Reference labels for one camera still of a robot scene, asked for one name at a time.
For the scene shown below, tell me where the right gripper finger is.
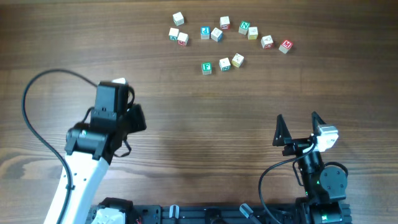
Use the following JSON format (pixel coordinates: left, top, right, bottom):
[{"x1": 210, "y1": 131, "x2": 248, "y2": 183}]
[
  {"x1": 312, "y1": 111, "x2": 327, "y2": 134},
  {"x1": 272, "y1": 114, "x2": 292, "y2": 147}
]

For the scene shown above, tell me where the white block yellow X side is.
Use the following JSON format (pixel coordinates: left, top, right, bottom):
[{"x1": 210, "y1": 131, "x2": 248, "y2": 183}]
[{"x1": 231, "y1": 53, "x2": 244, "y2": 68}]

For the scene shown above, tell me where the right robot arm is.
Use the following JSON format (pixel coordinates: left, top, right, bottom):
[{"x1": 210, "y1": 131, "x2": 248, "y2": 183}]
[{"x1": 272, "y1": 112, "x2": 348, "y2": 223}]

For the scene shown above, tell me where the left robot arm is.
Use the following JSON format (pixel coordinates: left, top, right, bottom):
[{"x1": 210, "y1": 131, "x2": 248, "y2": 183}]
[{"x1": 45, "y1": 78, "x2": 146, "y2": 223}]

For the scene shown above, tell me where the red letter M block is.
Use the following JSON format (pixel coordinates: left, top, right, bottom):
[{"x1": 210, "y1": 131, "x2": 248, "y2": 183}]
[{"x1": 279, "y1": 40, "x2": 293, "y2": 54}]

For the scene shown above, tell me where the white block teal N side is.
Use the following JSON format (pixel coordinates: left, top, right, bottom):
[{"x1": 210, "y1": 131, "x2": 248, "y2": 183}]
[{"x1": 219, "y1": 57, "x2": 231, "y2": 72}]

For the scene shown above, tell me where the green letter F block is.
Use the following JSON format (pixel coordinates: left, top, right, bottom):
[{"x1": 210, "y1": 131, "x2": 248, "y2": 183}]
[{"x1": 201, "y1": 62, "x2": 212, "y2": 75}]

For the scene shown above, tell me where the white block green side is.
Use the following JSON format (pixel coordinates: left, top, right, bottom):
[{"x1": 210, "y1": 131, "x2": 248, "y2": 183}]
[{"x1": 169, "y1": 27, "x2": 180, "y2": 41}]

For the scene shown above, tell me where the white block red side right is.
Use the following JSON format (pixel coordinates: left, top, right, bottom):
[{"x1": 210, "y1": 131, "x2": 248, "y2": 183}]
[{"x1": 261, "y1": 35, "x2": 274, "y2": 49}]

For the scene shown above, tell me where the white block red M side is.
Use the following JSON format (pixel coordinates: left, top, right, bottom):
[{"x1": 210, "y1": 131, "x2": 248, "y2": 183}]
[{"x1": 177, "y1": 32, "x2": 189, "y2": 46}]

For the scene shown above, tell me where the plain white wooden block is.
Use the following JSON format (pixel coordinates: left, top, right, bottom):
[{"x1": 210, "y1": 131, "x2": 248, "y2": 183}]
[{"x1": 172, "y1": 12, "x2": 185, "y2": 26}]

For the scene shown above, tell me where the green letter N block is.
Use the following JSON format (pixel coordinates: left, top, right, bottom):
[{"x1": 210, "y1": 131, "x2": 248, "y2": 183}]
[{"x1": 238, "y1": 21, "x2": 250, "y2": 35}]

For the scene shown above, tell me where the blue letter P block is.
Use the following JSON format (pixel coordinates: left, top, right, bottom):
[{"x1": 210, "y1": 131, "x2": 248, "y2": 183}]
[{"x1": 200, "y1": 26, "x2": 210, "y2": 40}]

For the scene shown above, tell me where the white block blue side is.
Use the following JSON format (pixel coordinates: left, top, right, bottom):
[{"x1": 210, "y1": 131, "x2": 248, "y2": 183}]
[{"x1": 210, "y1": 27, "x2": 223, "y2": 42}]

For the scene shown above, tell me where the white block red side top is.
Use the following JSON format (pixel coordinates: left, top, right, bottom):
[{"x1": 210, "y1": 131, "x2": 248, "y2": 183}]
[{"x1": 220, "y1": 16, "x2": 231, "y2": 30}]

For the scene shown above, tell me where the right black camera cable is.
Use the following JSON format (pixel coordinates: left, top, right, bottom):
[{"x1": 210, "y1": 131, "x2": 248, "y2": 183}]
[{"x1": 258, "y1": 136, "x2": 318, "y2": 224}]

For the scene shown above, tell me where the black camera cable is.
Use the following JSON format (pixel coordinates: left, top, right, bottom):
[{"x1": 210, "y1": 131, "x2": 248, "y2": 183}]
[
  {"x1": 258, "y1": 136, "x2": 318, "y2": 224},
  {"x1": 21, "y1": 68, "x2": 99, "y2": 224}
]

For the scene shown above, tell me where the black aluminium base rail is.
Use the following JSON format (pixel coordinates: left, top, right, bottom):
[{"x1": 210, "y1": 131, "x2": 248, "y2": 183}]
[{"x1": 85, "y1": 198, "x2": 352, "y2": 224}]

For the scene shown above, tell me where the left black camera cable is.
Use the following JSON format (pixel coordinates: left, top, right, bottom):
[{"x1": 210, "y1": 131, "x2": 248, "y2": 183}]
[{"x1": 21, "y1": 68, "x2": 99, "y2": 224}]

